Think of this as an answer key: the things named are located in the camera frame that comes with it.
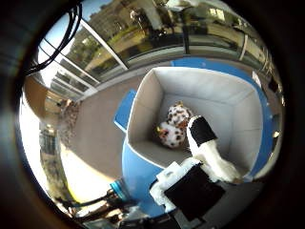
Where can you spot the white fabric storage container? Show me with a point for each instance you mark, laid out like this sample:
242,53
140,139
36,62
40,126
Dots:
206,86

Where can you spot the blue cylindrical connector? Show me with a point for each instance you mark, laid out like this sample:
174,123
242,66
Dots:
119,190

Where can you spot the white brown spotted plush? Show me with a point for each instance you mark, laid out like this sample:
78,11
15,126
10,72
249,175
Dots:
173,136

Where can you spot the blue flat panel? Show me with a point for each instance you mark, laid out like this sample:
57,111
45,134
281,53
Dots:
125,111

